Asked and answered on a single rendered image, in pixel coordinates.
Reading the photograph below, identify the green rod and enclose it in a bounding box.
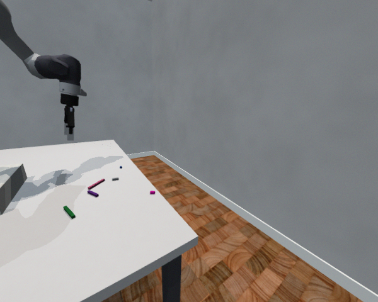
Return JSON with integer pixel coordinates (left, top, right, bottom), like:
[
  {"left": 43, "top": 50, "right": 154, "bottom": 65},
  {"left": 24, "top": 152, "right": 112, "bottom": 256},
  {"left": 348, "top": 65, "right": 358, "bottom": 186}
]
[{"left": 63, "top": 206, "right": 75, "bottom": 219}]

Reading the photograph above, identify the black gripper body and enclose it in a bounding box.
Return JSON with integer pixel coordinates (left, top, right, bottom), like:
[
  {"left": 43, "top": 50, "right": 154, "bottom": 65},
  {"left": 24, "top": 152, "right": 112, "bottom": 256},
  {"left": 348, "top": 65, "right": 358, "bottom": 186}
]
[{"left": 60, "top": 93, "right": 79, "bottom": 114}]

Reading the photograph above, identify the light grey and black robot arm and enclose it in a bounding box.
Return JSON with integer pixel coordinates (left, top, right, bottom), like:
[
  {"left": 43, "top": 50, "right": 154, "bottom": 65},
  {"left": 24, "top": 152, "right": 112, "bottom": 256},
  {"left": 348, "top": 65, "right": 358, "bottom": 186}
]
[{"left": 0, "top": 0, "right": 87, "bottom": 96}]

